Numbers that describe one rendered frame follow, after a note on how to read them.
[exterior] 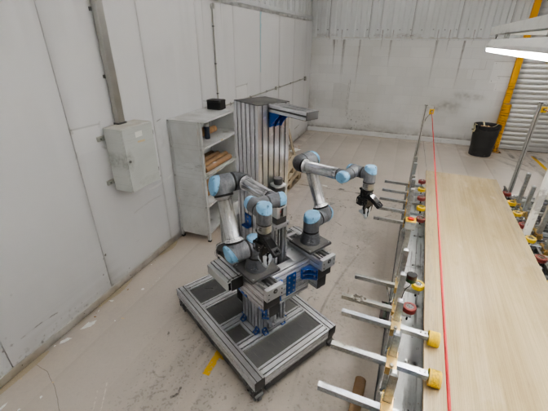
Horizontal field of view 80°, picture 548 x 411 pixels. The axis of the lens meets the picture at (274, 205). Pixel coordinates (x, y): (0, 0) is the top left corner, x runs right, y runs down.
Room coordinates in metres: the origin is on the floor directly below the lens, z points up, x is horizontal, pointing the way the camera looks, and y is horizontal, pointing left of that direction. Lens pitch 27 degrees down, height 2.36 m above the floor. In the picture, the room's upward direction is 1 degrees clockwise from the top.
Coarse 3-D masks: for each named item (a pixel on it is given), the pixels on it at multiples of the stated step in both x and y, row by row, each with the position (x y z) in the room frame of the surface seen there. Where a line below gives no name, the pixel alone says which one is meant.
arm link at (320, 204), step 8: (304, 152) 2.25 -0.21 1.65; (312, 152) 2.26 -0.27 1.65; (312, 160) 2.22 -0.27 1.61; (312, 176) 2.20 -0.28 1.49; (312, 184) 2.18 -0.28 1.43; (320, 184) 2.21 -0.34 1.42; (312, 192) 2.18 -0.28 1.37; (320, 192) 2.17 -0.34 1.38; (320, 200) 2.15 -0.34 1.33; (320, 208) 2.12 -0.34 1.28; (328, 208) 2.14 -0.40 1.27; (328, 216) 2.11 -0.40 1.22
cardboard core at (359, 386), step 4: (356, 376) 1.67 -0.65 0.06; (360, 376) 1.66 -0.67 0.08; (356, 380) 1.63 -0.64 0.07; (360, 380) 1.62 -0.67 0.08; (364, 380) 1.63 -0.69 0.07; (356, 384) 1.59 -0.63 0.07; (360, 384) 1.59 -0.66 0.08; (364, 384) 1.60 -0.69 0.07; (356, 388) 1.56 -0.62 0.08; (360, 388) 1.56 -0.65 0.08; (364, 388) 1.57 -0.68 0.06; (352, 392) 1.54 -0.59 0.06; (356, 392) 1.53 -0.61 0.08; (360, 392) 1.53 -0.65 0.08; (352, 404) 1.44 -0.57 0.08; (352, 408) 1.42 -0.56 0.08; (356, 408) 1.42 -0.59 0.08; (360, 408) 1.43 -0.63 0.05
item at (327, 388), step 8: (320, 384) 0.97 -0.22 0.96; (328, 384) 0.97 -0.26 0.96; (328, 392) 0.95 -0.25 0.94; (336, 392) 0.94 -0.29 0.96; (344, 392) 0.94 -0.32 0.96; (352, 400) 0.91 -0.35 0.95; (360, 400) 0.90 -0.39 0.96; (368, 400) 0.90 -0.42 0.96; (368, 408) 0.88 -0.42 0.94; (376, 408) 0.87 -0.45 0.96
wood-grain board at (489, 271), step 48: (432, 192) 3.25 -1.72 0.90; (480, 192) 3.26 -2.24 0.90; (432, 240) 2.30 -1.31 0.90; (480, 240) 2.31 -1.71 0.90; (432, 288) 1.71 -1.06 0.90; (480, 288) 1.71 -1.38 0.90; (528, 288) 1.72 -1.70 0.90; (480, 336) 1.31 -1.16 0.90; (528, 336) 1.31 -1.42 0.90; (480, 384) 1.02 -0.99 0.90; (528, 384) 1.03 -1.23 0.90
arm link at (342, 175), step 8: (296, 160) 2.15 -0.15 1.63; (304, 160) 2.11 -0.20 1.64; (296, 168) 2.12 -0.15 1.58; (304, 168) 2.08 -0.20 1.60; (312, 168) 2.04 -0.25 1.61; (320, 168) 2.00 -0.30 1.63; (328, 168) 1.97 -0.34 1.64; (336, 168) 1.95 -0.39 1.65; (328, 176) 1.95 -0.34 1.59; (336, 176) 1.89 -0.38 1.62; (344, 176) 1.85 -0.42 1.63; (352, 176) 1.90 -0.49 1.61
